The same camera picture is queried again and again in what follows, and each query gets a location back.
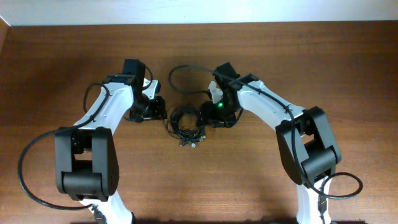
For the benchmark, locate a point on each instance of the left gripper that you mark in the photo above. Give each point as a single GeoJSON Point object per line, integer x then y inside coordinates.
{"type": "Point", "coordinates": [158, 112]}

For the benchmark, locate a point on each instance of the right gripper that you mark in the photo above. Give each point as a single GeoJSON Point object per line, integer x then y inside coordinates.
{"type": "Point", "coordinates": [208, 109]}

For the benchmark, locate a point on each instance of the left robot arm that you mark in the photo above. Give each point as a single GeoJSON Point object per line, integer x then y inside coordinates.
{"type": "Point", "coordinates": [86, 162]}

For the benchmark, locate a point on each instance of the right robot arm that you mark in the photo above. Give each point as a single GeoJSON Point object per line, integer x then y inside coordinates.
{"type": "Point", "coordinates": [307, 146]}

